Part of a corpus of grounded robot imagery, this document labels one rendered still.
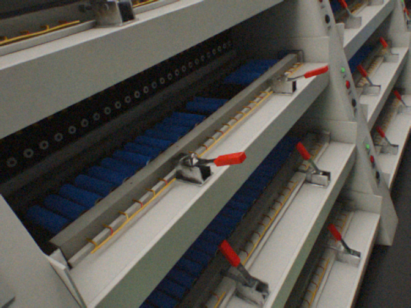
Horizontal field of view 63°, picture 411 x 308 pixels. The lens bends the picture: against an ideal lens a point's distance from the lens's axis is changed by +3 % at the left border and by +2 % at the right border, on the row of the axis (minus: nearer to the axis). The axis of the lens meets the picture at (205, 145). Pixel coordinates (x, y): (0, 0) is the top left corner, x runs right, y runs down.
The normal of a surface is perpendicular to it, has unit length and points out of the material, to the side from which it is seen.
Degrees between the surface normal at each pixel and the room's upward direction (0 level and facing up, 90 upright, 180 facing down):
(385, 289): 0
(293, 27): 90
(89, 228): 108
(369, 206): 90
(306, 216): 18
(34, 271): 90
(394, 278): 0
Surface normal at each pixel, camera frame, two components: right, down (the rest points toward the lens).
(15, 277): 0.72, -0.12
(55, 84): 0.81, 0.15
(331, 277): -0.17, -0.86
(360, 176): -0.56, 0.49
